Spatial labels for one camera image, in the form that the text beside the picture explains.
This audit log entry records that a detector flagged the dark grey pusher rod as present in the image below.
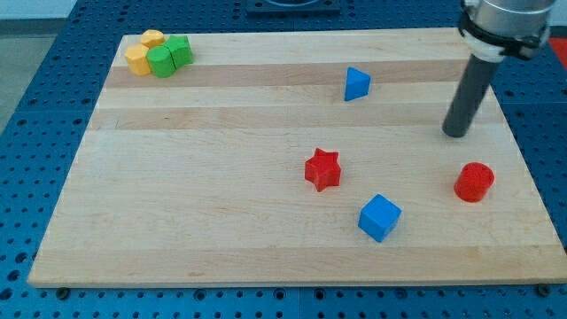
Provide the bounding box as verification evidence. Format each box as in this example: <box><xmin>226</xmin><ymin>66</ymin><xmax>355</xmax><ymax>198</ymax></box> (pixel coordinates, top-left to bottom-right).
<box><xmin>442</xmin><ymin>55</ymin><xmax>500</xmax><ymax>138</ymax></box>

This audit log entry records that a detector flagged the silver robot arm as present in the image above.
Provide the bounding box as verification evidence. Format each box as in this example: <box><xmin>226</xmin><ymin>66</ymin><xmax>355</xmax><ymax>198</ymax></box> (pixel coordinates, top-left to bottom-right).
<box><xmin>442</xmin><ymin>0</ymin><xmax>555</xmax><ymax>138</ymax></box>

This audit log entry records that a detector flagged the red cylinder block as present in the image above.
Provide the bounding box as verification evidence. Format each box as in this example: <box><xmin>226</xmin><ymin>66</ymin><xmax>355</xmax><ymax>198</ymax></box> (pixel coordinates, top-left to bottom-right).
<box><xmin>454</xmin><ymin>162</ymin><xmax>495</xmax><ymax>203</ymax></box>

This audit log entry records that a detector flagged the blue triangle block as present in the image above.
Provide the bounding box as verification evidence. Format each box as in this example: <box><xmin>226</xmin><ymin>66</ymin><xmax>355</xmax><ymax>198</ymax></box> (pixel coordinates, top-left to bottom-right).
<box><xmin>344</xmin><ymin>66</ymin><xmax>371</xmax><ymax>101</ymax></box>

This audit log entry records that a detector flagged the blue cube block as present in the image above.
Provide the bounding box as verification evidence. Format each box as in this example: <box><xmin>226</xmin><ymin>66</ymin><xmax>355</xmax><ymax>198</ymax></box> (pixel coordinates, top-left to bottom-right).
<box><xmin>358</xmin><ymin>194</ymin><xmax>402</xmax><ymax>243</ymax></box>

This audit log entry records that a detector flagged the red star block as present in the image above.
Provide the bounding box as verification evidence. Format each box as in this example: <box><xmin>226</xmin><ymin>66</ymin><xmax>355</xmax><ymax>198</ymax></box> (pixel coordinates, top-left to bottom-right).
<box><xmin>304</xmin><ymin>148</ymin><xmax>341</xmax><ymax>192</ymax></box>

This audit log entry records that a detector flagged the wooden board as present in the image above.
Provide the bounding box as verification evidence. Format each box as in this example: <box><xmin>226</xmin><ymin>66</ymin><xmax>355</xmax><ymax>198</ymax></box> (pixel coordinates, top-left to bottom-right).
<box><xmin>27</xmin><ymin>28</ymin><xmax>566</xmax><ymax>288</ymax></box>

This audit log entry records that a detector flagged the green hexagon block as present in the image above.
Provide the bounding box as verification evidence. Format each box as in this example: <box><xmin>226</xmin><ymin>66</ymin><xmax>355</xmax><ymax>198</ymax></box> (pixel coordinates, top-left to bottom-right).
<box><xmin>164</xmin><ymin>35</ymin><xmax>193</xmax><ymax>69</ymax></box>

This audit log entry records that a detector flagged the green cylinder block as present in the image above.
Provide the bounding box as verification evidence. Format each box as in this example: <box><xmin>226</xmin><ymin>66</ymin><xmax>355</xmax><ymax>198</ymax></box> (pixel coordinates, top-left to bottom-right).
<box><xmin>147</xmin><ymin>46</ymin><xmax>176</xmax><ymax>78</ymax></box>

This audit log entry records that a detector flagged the yellow hexagon block rear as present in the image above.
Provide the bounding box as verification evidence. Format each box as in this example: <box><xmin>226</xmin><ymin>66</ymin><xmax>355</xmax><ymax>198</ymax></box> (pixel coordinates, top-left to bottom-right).
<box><xmin>140</xmin><ymin>29</ymin><xmax>166</xmax><ymax>49</ymax></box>

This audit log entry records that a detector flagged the yellow hexagon block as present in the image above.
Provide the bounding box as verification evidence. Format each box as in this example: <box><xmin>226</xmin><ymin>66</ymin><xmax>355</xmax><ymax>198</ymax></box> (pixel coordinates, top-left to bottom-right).
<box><xmin>140</xmin><ymin>29</ymin><xmax>166</xmax><ymax>49</ymax></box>
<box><xmin>124</xmin><ymin>44</ymin><xmax>151</xmax><ymax>76</ymax></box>

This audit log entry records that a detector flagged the yellow hexagon block front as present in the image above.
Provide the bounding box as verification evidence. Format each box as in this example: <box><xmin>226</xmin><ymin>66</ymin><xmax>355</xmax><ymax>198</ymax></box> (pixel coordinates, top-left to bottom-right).
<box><xmin>124</xmin><ymin>44</ymin><xmax>151</xmax><ymax>76</ymax></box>

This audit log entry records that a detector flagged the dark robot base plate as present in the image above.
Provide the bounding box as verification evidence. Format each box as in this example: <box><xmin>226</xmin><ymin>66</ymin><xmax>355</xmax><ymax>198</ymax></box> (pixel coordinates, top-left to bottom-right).
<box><xmin>243</xmin><ymin>0</ymin><xmax>341</xmax><ymax>16</ymax></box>

